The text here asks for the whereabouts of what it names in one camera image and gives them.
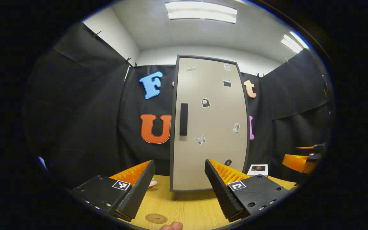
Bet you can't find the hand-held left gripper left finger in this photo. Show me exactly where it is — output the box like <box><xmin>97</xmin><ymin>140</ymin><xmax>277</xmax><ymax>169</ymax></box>
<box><xmin>71</xmin><ymin>159</ymin><xmax>156</xmax><ymax>223</ymax></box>

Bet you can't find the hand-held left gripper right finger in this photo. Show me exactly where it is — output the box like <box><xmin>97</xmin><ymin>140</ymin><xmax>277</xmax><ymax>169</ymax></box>
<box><xmin>204</xmin><ymin>158</ymin><xmax>290</xmax><ymax>223</ymax></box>

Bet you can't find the round brown coaster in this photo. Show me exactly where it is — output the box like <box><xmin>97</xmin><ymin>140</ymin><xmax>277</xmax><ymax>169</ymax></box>
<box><xmin>145</xmin><ymin>213</ymin><xmax>168</xmax><ymax>224</ymax></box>

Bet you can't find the beige cabinet door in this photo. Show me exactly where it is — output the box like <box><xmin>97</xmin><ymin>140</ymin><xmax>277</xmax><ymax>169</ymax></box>
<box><xmin>171</xmin><ymin>56</ymin><xmax>249</xmax><ymax>191</ymax></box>

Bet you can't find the dark grey cabinet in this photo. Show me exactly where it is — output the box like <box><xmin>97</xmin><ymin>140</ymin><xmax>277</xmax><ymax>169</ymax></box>
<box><xmin>170</xmin><ymin>54</ymin><xmax>251</xmax><ymax>200</ymax></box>

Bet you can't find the black cabinet door handle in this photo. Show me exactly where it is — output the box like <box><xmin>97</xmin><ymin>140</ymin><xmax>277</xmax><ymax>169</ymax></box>
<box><xmin>180</xmin><ymin>103</ymin><xmax>188</xmax><ymax>136</ymax></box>

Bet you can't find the white book with photo cover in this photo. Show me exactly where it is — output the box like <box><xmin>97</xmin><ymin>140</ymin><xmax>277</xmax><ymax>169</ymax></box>
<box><xmin>247</xmin><ymin>164</ymin><xmax>269</xmax><ymax>178</ymax></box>

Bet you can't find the black backdrop cloth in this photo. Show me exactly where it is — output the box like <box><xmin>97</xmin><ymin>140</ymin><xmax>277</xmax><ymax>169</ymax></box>
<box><xmin>23</xmin><ymin>22</ymin><xmax>334</xmax><ymax>192</ymax></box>

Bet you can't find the small ceiling light panel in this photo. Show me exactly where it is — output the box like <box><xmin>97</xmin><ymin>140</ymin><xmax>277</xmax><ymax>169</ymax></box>
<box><xmin>280</xmin><ymin>31</ymin><xmax>310</xmax><ymax>54</ymax></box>

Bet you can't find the long ceiling light panel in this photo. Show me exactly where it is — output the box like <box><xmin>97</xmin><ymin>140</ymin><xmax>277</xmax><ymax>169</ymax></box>
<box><xmin>165</xmin><ymin>1</ymin><xmax>237</xmax><ymax>24</ymax></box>

